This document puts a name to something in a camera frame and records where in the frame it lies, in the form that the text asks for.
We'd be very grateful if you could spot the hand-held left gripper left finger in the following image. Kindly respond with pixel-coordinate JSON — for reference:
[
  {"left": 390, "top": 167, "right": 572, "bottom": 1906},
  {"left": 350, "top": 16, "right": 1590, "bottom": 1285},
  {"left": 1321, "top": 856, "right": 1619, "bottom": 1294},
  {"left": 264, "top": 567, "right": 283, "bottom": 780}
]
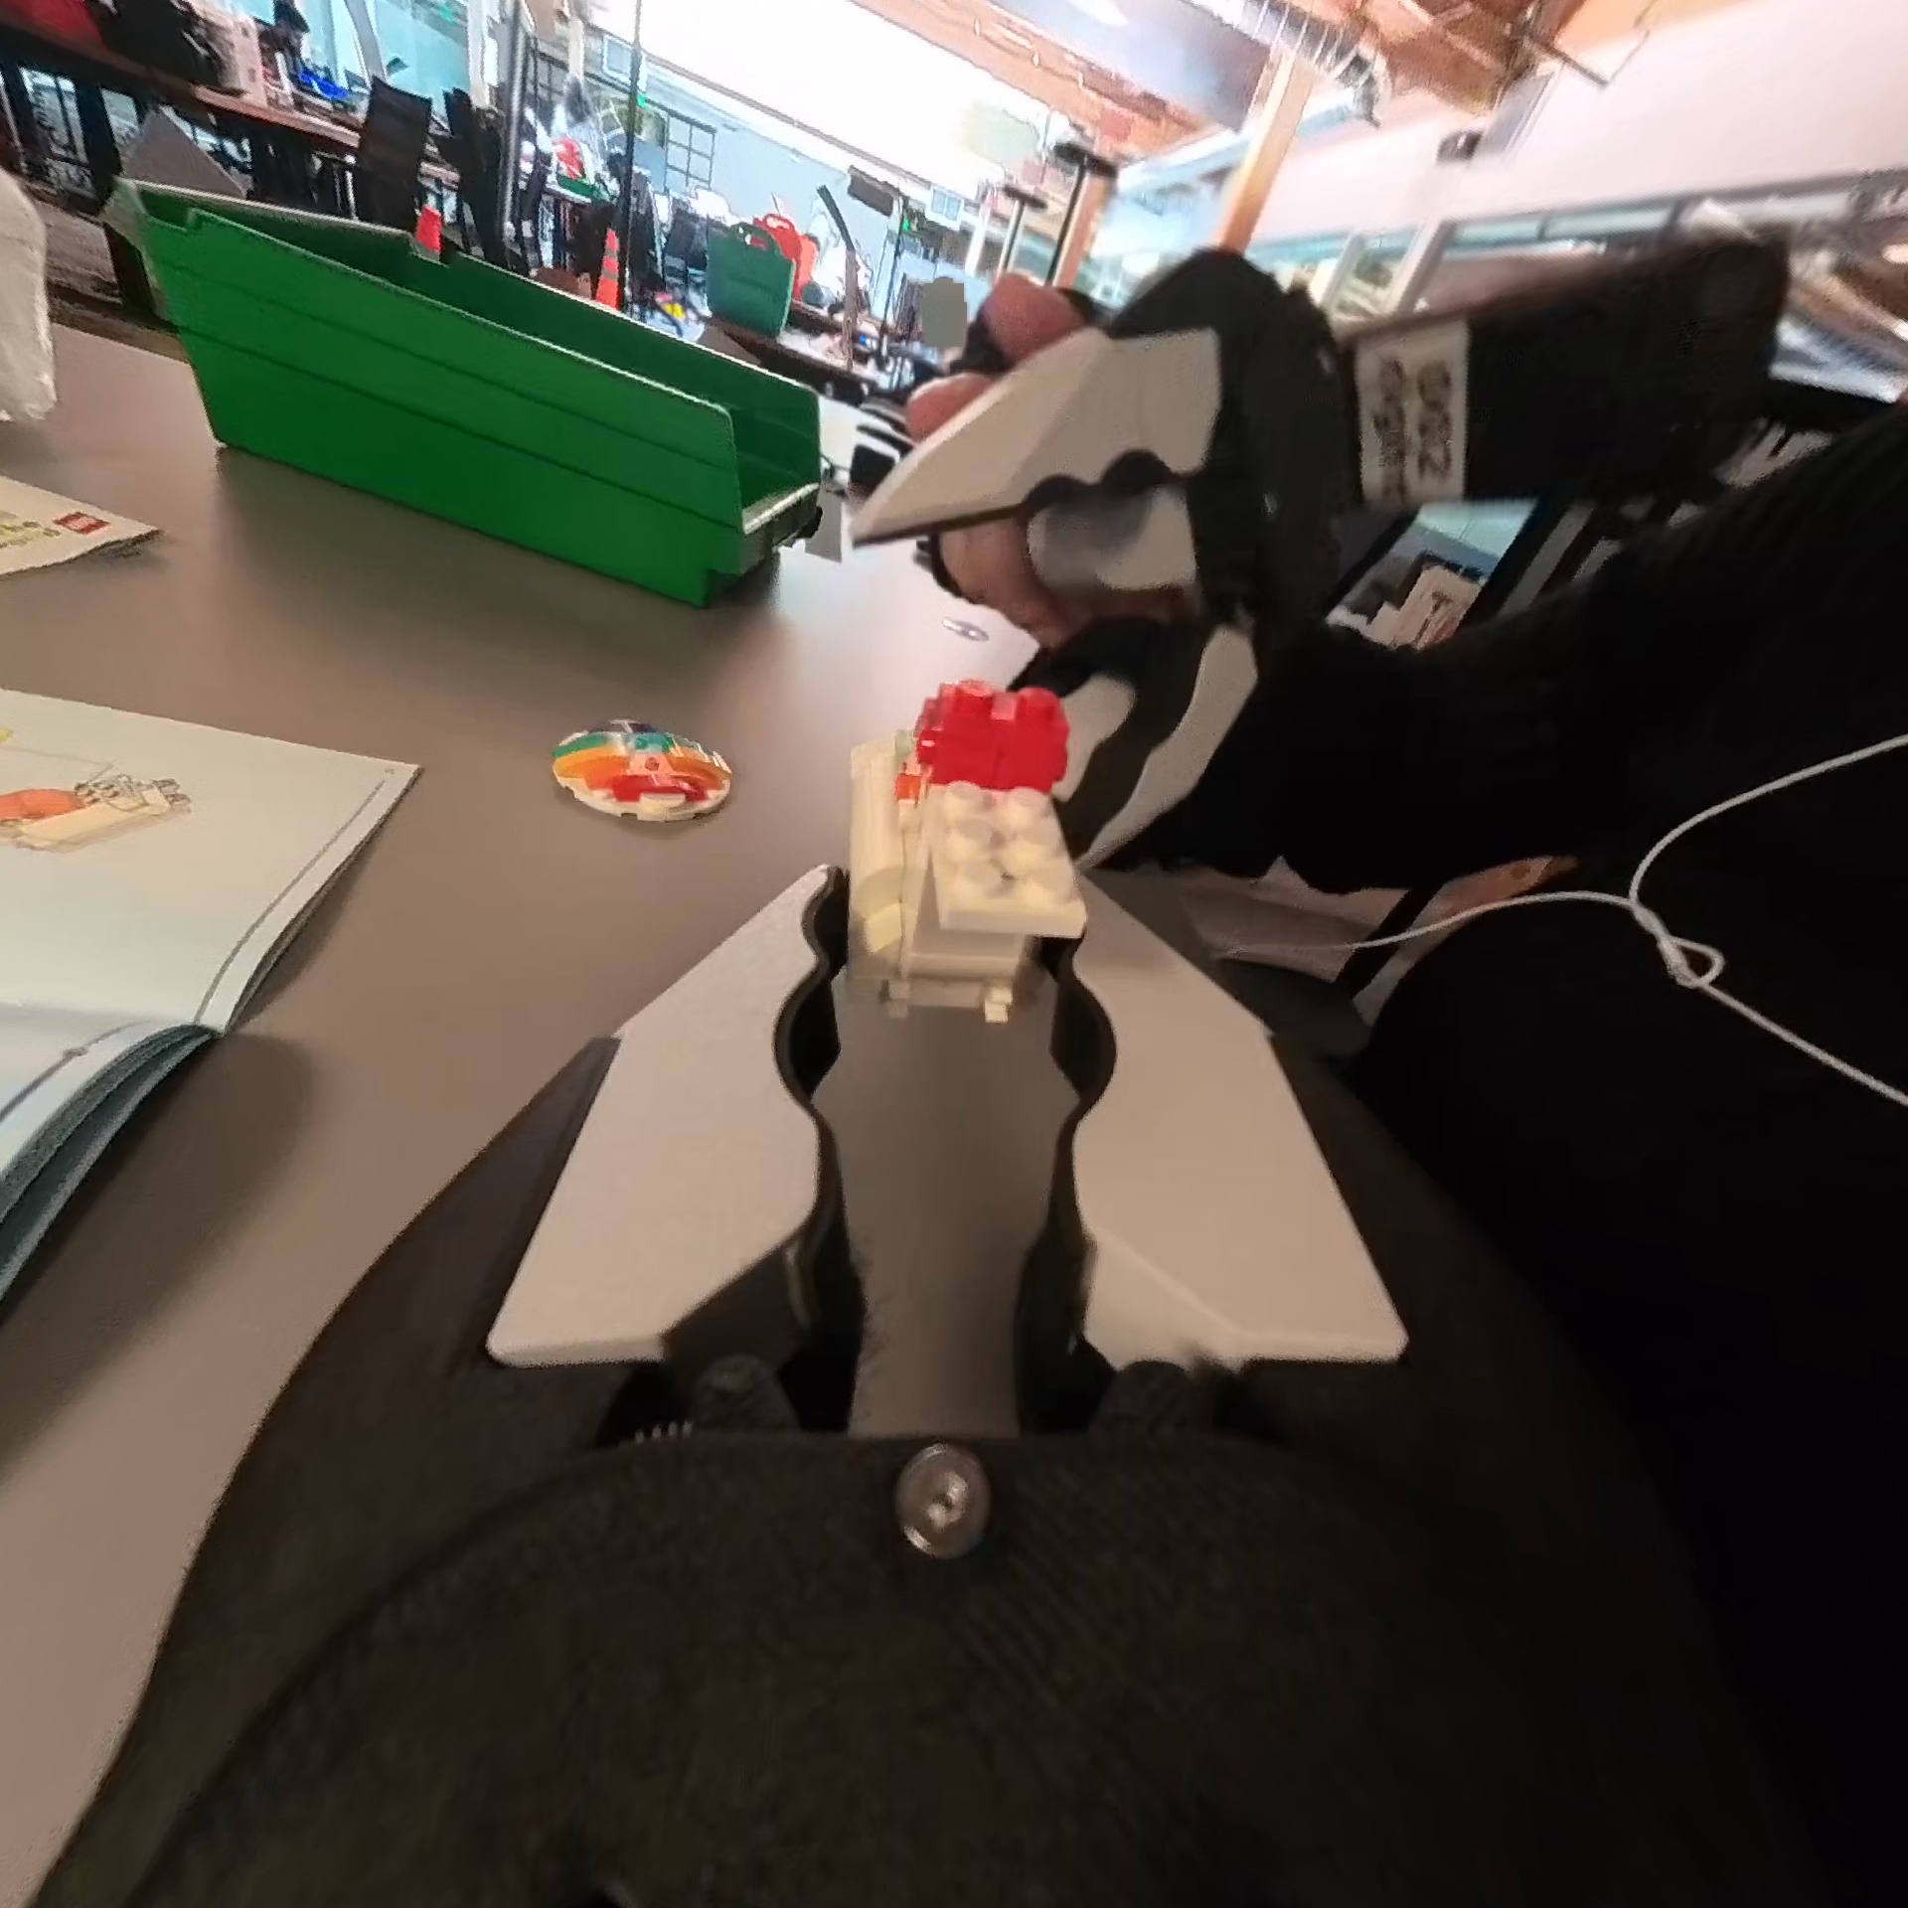
[{"left": 486, "top": 862, "right": 868, "bottom": 1365}]

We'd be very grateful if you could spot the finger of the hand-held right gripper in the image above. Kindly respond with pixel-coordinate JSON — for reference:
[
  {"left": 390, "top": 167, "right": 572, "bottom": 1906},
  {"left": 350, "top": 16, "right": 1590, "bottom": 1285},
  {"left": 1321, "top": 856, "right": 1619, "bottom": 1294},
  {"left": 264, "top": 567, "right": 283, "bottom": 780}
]
[
  {"left": 847, "top": 326, "right": 1228, "bottom": 549},
  {"left": 1027, "top": 479, "right": 1205, "bottom": 590}
]

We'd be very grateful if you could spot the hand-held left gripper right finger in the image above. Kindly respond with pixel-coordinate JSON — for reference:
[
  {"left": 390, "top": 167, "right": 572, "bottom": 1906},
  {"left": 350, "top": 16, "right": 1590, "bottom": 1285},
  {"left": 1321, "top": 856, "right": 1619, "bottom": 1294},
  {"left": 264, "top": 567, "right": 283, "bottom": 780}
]
[{"left": 1022, "top": 872, "right": 1413, "bottom": 1369}]

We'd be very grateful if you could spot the white and red lego model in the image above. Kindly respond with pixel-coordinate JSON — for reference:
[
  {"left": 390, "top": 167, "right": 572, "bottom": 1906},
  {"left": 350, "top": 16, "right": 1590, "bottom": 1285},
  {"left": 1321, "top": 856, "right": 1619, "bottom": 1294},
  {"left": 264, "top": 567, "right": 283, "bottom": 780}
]
[{"left": 847, "top": 678, "right": 1091, "bottom": 1024}]

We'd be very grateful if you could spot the lego instruction booklet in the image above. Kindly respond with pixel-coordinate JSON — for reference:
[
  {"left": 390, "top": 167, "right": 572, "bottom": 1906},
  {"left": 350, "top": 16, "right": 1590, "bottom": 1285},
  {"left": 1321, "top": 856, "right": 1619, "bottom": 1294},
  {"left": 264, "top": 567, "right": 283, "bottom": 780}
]
[{"left": 0, "top": 685, "right": 424, "bottom": 1297}]

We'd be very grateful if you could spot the round rainbow lego disc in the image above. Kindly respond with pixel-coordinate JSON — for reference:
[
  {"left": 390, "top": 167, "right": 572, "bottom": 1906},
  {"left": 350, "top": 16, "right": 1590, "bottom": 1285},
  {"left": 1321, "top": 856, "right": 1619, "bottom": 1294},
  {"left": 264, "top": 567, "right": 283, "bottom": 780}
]
[{"left": 552, "top": 720, "right": 737, "bottom": 821}]

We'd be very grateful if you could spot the person's right hand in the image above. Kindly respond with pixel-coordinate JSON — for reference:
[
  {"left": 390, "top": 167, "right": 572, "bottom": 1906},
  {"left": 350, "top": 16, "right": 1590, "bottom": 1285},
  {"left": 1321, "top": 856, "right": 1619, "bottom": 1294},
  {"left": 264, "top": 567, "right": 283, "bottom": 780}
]
[{"left": 906, "top": 272, "right": 1106, "bottom": 647}]

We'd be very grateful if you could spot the small green bin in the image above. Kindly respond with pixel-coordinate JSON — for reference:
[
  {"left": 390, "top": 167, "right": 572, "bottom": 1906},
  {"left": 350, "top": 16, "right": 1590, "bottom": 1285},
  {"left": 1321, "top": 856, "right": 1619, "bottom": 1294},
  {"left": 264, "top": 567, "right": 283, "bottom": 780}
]
[{"left": 702, "top": 221, "right": 801, "bottom": 335}]

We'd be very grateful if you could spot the person's black clothed torso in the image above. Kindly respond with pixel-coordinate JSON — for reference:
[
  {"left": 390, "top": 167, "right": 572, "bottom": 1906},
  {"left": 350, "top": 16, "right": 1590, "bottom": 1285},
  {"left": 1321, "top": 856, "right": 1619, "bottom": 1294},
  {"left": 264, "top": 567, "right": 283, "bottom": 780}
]
[{"left": 1341, "top": 879, "right": 1908, "bottom": 1908}]

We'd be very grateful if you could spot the green plastic storage bin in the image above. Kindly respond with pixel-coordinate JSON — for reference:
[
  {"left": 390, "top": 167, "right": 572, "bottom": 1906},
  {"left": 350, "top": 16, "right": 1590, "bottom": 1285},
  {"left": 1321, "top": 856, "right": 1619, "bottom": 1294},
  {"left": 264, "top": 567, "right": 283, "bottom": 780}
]
[{"left": 131, "top": 179, "right": 826, "bottom": 607}]

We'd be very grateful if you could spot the small white instruction leaflet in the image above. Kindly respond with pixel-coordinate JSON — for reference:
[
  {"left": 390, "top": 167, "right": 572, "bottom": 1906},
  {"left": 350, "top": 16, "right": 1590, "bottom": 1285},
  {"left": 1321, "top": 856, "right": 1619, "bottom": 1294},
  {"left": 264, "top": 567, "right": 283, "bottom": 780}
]
[{"left": 0, "top": 475, "right": 163, "bottom": 579}]

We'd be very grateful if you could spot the clear plastic bag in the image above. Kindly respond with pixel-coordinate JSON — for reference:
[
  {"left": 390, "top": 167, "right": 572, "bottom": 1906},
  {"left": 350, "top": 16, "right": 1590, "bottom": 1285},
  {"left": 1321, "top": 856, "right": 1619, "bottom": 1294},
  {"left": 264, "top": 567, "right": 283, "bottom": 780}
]
[{"left": 0, "top": 167, "right": 63, "bottom": 424}]

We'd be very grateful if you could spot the thin white cord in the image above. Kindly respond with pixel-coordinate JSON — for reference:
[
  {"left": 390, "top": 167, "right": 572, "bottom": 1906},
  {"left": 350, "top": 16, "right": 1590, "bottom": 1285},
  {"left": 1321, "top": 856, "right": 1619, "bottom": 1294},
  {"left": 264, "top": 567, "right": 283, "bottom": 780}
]
[{"left": 1333, "top": 731, "right": 1908, "bottom": 1112}]

